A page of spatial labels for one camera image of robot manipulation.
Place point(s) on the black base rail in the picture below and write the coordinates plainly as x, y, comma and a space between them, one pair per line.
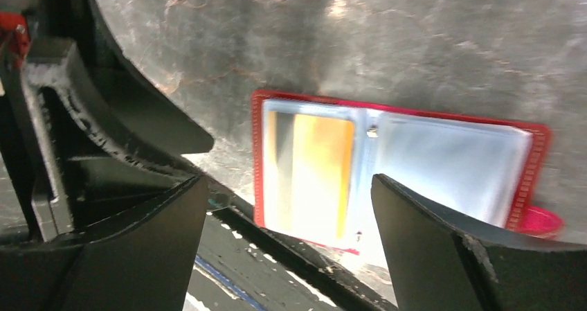
241, 267

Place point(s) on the red leather card holder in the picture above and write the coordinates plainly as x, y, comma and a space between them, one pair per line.
482, 167

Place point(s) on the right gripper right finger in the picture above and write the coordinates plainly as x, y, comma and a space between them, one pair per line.
441, 259

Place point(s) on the gold black striped card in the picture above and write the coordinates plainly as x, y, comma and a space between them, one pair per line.
307, 163

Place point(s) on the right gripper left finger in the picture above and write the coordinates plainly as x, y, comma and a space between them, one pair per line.
138, 259

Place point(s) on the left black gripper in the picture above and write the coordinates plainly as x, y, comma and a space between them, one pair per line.
85, 136

